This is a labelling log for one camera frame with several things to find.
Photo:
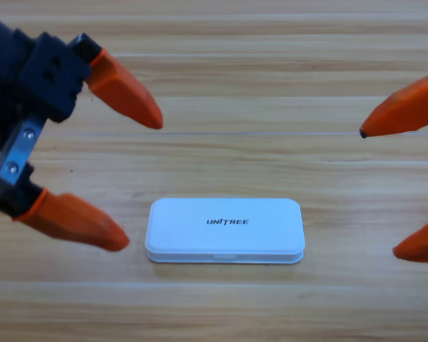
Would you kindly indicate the white Unitree pencil case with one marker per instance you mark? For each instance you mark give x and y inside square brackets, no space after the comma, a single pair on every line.
[224,231]

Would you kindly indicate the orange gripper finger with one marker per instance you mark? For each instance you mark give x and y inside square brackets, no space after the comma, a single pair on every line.
[406,110]
[121,92]
[424,247]
[75,221]

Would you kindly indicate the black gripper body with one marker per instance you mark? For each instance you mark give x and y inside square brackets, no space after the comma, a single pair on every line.
[3,78]

